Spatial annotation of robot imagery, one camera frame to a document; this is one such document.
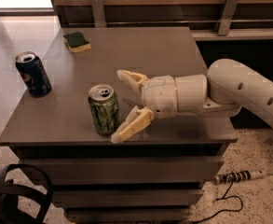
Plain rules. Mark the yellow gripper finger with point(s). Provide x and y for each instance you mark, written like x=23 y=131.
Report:
x=134 y=80
x=136 y=121

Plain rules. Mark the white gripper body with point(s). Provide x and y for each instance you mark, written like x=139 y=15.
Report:
x=159 y=93

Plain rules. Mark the green soda can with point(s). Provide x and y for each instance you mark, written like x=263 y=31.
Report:
x=104 y=109

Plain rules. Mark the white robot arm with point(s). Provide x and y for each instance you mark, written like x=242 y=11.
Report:
x=226 y=88

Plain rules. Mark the green and yellow sponge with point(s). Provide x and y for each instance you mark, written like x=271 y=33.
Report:
x=76 y=42

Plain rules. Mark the blue Pepsi can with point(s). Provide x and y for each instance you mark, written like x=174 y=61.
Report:
x=33 y=73

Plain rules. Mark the grey drawer cabinet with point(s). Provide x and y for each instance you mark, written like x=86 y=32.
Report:
x=156 y=175

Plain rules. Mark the white power strip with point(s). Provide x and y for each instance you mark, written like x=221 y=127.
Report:
x=238 y=176

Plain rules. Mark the metal wall rail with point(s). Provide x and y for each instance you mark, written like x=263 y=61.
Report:
x=196 y=25

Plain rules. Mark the left metal bracket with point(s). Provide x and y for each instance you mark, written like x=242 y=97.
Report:
x=98 y=13

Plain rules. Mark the metal bracket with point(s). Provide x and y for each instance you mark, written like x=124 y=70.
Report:
x=224 y=23
x=98 y=13

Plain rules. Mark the right metal bracket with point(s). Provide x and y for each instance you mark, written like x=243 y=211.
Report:
x=224 y=23

